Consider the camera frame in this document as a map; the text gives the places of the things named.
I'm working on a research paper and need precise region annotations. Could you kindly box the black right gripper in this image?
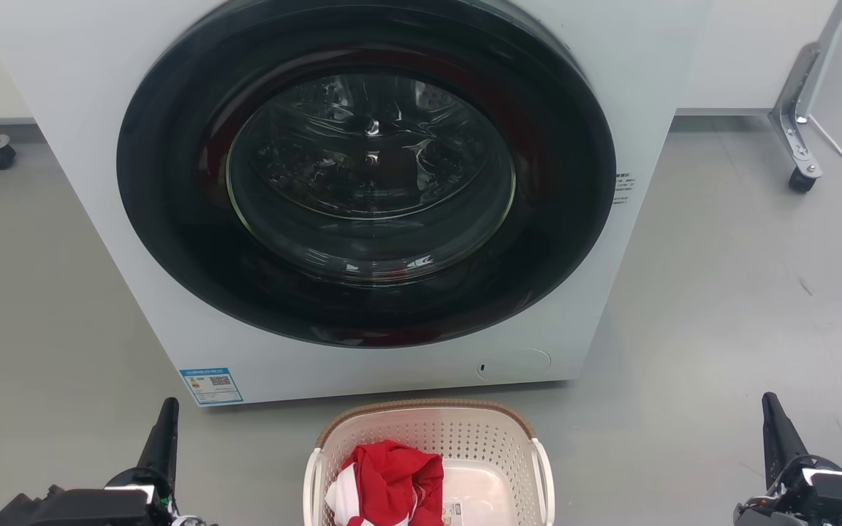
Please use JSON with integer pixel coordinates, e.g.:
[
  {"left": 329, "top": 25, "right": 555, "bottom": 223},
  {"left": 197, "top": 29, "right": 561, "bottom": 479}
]
[{"left": 734, "top": 392, "right": 842, "bottom": 526}]

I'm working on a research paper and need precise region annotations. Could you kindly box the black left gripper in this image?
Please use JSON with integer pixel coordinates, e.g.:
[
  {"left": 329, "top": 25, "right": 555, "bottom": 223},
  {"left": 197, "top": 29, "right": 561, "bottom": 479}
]
[{"left": 39, "top": 397, "right": 180, "bottom": 526}]

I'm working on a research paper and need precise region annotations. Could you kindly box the white perforated laundry basket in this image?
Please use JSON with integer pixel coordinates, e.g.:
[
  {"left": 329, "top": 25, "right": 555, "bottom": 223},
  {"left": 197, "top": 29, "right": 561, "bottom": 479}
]
[{"left": 303, "top": 399, "right": 556, "bottom": 526}]

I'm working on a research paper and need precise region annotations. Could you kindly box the blue energy label sticker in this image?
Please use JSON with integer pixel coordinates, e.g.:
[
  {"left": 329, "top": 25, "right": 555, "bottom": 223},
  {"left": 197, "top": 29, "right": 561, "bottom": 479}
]
[{"left": 178, "top": 366, "right": 245, "bottom": 407}]

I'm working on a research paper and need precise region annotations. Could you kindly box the white garment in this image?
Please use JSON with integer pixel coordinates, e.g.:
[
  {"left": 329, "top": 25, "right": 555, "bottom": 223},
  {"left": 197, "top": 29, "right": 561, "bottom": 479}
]
[{"left": 325, "top": 464, "right": 369, "bottom": 526}]

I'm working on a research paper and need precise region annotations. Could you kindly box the black round washer door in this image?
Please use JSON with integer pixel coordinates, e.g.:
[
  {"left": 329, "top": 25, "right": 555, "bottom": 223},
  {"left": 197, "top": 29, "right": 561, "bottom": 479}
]
[{"left": 116, "top": 0, "right": 618, "bottom": 349}]

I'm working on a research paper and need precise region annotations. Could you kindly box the red garment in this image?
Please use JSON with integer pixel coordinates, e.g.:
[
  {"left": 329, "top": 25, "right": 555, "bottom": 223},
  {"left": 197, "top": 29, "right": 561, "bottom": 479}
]
[{"left": 338, "top": 439, "right": 446, "bottom": 526}]

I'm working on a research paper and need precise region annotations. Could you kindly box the round filter cover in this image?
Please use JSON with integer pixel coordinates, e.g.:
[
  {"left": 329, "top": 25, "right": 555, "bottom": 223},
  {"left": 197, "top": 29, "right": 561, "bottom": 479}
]
[{"left": 475, "top": 347, "right": 553, "bottom": 381}]

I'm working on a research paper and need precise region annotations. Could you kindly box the silver stand leg with caster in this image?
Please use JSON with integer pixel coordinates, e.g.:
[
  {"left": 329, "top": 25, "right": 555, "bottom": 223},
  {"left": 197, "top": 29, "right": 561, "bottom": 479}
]
[{"left": 767, "top": 0, "right": 842, "bottom": 194}]

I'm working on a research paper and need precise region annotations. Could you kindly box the white washing machine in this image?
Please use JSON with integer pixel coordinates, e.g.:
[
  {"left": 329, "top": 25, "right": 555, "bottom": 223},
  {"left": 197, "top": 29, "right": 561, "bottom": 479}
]
[{"left": 0, "top": 0, "right": 713, "bottom": 408}]

